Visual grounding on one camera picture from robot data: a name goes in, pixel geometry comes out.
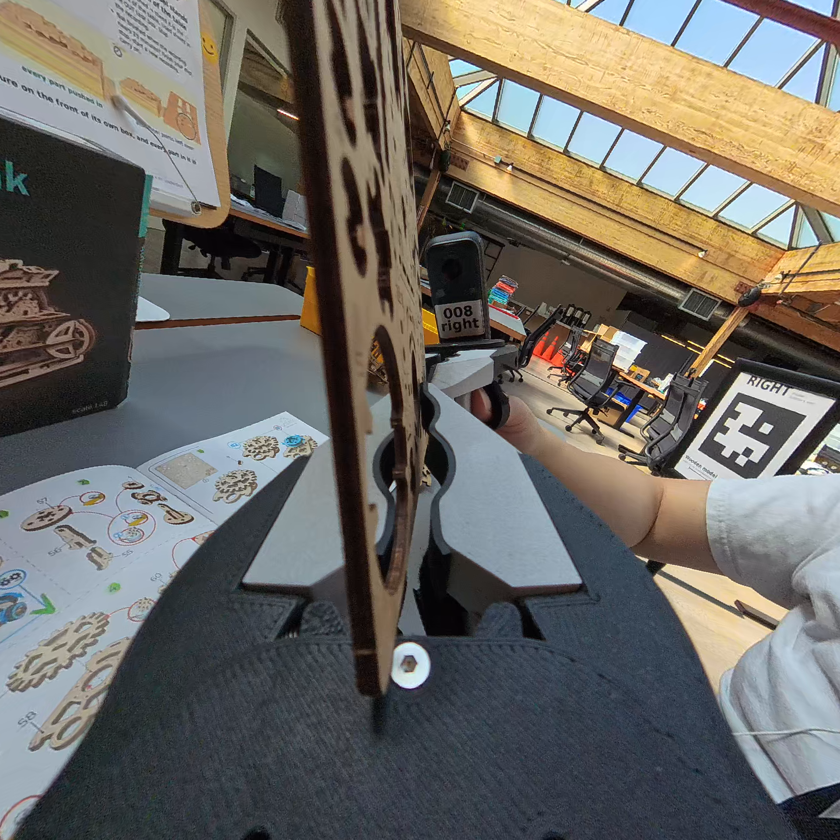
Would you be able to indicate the yellow plastic bin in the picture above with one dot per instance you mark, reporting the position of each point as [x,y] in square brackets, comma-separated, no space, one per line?
[310,302]

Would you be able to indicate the white air vent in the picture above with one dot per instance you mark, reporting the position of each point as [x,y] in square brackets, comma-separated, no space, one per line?
[699,304]
[463,197]

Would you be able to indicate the wooden ceiling beam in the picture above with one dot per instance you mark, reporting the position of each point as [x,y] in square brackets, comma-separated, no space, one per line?
[623,85]

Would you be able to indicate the printed paper instruction sheet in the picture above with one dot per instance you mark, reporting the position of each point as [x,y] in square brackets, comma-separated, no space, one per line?
[131,65]

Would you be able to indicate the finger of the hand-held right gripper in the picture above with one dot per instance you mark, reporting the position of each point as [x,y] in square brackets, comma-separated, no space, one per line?
[466,373]

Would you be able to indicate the black model kit box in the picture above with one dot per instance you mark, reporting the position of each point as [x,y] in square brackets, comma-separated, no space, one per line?
[65,229]

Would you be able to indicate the assembly instruction booklet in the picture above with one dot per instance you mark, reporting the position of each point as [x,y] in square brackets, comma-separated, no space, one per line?
[98,525]

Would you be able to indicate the black office chair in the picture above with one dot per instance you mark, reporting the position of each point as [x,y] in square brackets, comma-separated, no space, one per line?
[594,380]
[676,413]
[531,348]

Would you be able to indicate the person's right forearm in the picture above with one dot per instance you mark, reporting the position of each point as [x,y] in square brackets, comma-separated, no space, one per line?
[610,492]

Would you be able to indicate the black framed marker sign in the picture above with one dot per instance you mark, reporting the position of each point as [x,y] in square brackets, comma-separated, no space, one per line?
[754,426]

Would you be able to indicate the person in white shirt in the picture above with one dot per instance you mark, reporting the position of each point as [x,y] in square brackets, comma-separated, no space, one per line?
[787,558]

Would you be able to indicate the colourful stacked bins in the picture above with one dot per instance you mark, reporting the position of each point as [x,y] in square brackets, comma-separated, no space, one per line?
[502,290]

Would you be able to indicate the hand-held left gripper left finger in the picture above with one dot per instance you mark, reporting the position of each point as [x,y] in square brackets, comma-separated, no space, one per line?
[295,538]

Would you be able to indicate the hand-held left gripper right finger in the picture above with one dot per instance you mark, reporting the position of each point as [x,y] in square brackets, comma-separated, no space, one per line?
[499,525]

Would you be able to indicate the laser-cut wooden parts sheet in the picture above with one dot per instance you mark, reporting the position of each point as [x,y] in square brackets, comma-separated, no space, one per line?
[321,197]

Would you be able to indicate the orange traffic cones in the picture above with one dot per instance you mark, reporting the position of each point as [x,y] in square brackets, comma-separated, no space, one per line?
[546,346]

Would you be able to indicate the glass skylight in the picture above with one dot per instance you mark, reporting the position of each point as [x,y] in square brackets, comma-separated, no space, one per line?
[623,154]

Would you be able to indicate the person's right hand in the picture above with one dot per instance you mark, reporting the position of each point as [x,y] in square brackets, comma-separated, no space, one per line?
[522,426]

